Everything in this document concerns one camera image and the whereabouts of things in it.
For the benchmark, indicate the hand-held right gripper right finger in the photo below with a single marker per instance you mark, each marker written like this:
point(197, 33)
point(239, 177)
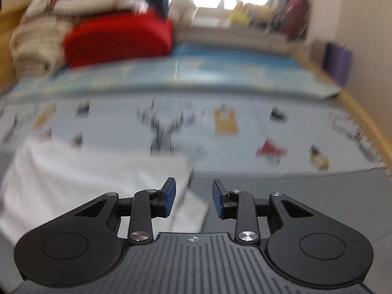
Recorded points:
point(216, 200)

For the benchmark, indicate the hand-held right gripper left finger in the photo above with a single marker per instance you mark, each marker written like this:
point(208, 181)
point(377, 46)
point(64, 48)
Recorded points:
point(170, 197)

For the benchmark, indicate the white shirt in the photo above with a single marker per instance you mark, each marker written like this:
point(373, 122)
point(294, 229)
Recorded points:
point(76, 177)

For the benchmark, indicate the grey printed bedsheet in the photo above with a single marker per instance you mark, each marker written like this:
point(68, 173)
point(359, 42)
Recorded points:
point(245, 113)

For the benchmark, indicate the blue patterned blanket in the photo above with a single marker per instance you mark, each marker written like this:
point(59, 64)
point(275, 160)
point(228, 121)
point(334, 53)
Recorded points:
point(229, 67)

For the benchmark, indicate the red folded cloth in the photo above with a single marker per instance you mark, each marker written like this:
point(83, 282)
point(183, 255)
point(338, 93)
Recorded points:
point(122, 36)

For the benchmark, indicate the purple box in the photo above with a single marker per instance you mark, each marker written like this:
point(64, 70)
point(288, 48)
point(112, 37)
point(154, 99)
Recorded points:
point(338, 62)

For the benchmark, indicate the yellow object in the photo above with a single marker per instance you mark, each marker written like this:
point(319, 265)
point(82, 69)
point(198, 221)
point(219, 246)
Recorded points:
point(245, 13)

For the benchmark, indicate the dark red bag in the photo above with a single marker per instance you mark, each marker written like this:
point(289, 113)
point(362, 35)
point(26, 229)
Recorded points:
point(297, 15)

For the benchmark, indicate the beige striped blanket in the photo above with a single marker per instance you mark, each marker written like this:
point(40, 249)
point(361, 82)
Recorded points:
point(39, 43)

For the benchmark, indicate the wooden bed frame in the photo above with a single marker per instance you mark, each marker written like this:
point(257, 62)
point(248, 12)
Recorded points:
point(364, 113)

